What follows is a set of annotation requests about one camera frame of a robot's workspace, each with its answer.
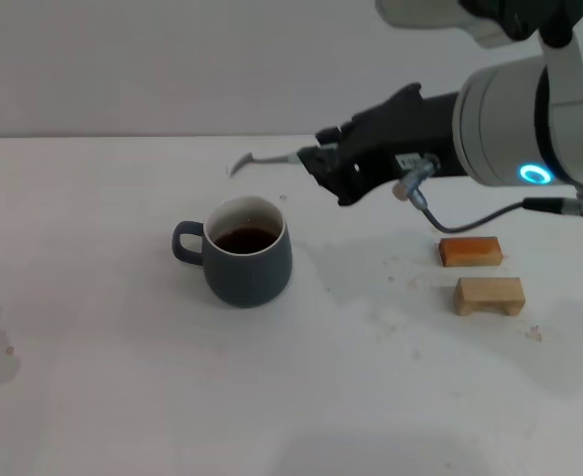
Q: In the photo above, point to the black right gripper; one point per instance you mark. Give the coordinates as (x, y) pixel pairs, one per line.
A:
(410, 129)

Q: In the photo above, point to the light notched wooden block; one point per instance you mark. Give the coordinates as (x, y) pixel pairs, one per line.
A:
(490, 292)

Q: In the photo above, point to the dark grey ceramic coffee mug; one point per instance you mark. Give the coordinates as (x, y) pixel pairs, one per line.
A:
(247, 277)

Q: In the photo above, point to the brown stained wooden block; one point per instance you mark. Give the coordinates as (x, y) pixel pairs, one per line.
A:
(470, 250)

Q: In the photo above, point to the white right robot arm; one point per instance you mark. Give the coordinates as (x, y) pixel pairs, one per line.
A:
(500, 129)

